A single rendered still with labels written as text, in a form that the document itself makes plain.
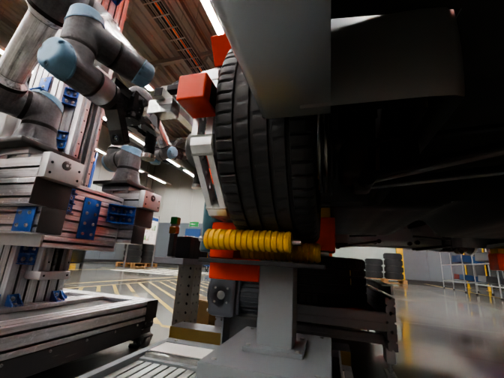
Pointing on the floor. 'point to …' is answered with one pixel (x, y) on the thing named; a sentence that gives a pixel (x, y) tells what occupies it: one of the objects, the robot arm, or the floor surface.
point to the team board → (148, 239)
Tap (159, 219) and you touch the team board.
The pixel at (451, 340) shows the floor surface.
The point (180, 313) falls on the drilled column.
